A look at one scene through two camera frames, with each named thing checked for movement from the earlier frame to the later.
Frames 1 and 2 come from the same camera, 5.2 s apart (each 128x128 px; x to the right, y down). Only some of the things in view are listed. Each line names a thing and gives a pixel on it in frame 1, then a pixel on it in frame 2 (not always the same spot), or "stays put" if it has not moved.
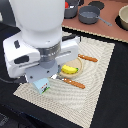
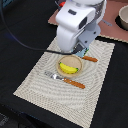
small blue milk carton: [42, 85] -> [82, 53]
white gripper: [35, 64] -> [79, 23]
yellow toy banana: [69, 70] stays put
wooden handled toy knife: [88, 58] stays put
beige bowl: [123, 15] stays put
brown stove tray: [108, 11] stays put
